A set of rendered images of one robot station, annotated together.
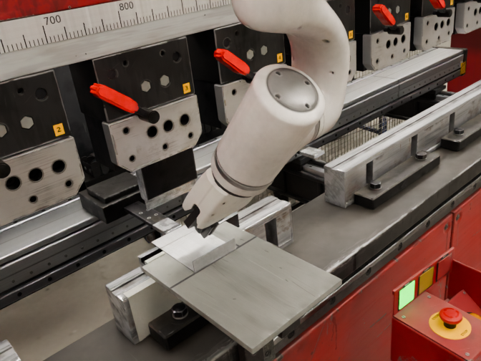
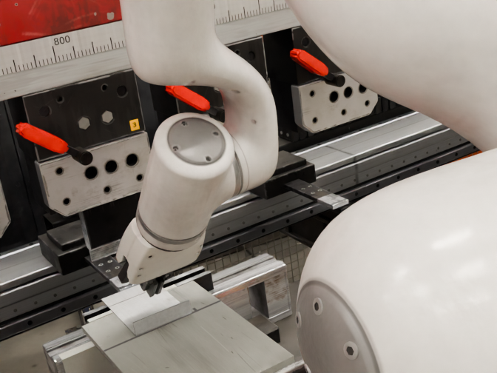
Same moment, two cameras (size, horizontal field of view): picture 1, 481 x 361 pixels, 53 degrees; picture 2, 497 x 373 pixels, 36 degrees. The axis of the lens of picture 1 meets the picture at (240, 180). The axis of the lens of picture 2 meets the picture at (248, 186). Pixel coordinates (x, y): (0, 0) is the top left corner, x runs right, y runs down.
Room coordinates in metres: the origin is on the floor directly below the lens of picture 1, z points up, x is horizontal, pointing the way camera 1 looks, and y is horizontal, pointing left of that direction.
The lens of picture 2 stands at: (-0.22, -0.23, 1.54)
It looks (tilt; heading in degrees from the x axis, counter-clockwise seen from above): 22 degrees down; 10
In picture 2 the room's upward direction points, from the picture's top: 8 degrees counter-clockwise
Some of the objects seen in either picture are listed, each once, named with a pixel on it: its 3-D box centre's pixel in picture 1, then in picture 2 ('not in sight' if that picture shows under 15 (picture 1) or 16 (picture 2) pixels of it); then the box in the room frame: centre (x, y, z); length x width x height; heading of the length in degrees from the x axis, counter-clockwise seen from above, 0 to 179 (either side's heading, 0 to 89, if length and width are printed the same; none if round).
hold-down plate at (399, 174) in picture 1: (399, 177); not in sight; (1.06, -0.39, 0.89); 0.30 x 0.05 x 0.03; 129
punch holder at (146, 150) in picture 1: (139, 101); (82, 138); (0.71, 0.13, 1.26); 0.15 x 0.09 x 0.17; 129
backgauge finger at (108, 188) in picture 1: (135, 205); (97, 254); (0.85, 0.21, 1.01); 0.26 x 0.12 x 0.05; 39
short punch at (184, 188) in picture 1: (167, 173); (117, 219); (0.72, 0.12, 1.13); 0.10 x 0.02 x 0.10; 129
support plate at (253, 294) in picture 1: (236, 275); (181, 343); (0.61, 0.02, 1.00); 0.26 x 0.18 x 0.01; 39
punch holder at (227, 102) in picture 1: (239, 69); (211, 100); (0.83, -0.02, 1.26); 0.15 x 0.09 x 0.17; 129
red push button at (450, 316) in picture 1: (450, 320); not in sight; (0.67, -0.35, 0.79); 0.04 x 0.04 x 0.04
